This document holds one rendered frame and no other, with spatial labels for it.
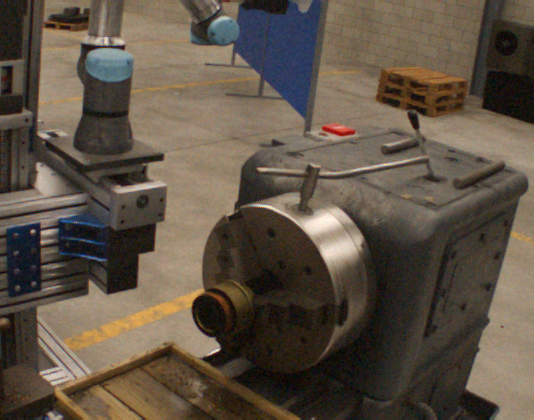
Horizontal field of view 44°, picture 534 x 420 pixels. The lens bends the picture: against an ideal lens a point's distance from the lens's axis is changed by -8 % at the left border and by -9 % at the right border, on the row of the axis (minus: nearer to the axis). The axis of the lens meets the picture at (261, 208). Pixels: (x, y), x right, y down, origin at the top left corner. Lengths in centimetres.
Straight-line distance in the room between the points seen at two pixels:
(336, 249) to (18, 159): 83
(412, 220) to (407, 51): 1104
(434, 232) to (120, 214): 70
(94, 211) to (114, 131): 19
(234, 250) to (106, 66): 60
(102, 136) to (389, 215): 71
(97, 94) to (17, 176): 28
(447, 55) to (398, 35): 101
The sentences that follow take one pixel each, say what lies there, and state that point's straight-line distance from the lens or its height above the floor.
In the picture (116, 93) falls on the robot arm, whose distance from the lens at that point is 163.
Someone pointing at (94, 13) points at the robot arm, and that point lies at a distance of 176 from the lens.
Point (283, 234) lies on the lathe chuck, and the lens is 119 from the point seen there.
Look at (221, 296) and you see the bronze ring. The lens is 115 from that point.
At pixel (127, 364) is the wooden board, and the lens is 133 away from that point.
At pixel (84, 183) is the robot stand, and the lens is 168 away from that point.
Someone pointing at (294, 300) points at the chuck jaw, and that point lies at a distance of 118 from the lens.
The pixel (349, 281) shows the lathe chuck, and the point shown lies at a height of 115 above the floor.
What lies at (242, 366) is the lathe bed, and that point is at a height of 87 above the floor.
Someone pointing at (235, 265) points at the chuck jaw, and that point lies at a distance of 120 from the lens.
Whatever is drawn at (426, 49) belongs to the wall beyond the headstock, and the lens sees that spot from 1208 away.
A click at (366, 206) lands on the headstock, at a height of 123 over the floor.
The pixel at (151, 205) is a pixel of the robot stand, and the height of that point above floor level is 107.
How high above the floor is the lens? 165
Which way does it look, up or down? 21 degrees down
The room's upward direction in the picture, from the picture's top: 8 degrees clockwise
